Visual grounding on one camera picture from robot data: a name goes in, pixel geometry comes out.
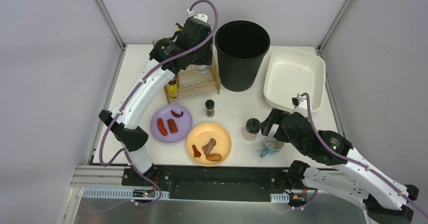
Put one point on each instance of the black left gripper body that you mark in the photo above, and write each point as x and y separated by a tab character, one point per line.
203	56

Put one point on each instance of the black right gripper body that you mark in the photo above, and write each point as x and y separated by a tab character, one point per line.
277	126

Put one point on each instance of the black lid spice jar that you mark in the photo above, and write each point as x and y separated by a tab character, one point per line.
251	129

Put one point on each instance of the gold wire basket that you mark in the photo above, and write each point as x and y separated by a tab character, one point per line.
193	84

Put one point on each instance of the clear oil dispenser bottle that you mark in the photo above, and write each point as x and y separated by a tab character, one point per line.
179	27

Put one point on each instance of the small yellow label bottle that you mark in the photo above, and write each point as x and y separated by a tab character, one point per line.
173	86

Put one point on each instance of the small black spice jar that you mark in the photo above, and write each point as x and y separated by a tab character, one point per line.
210	108

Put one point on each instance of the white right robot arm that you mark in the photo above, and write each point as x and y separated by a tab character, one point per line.
384	200

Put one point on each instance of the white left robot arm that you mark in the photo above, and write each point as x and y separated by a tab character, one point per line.
190	46

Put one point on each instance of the blue mug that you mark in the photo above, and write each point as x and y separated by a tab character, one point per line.
271	146

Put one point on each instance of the black ribbed trash bin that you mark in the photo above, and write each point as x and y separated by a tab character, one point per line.
241	46

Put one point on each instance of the white square tub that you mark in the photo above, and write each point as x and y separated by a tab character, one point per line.
291	72

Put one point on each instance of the orange fried patty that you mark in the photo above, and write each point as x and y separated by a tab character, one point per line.
214	157

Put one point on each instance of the brown meat slice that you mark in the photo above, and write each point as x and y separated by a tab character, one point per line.
207	148

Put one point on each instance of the dark octopus tentacle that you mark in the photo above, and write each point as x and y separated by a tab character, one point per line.
176	114

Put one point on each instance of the orange plate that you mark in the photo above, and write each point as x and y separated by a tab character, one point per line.
201	134

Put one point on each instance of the purple plate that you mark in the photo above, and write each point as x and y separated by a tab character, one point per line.
184	124

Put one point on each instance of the red chicken drumstick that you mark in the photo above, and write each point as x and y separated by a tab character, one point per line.
196	153

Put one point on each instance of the brown sausage piece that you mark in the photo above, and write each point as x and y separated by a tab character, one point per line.
172	126

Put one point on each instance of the red sausage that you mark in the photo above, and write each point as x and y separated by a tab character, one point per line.
161	127

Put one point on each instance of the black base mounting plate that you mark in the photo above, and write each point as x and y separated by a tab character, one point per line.
249	184

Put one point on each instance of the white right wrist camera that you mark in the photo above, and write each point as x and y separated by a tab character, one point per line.
300	105

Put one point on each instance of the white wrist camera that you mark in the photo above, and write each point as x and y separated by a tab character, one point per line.
197	18
300	105

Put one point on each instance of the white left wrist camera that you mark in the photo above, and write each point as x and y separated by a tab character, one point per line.
197	18

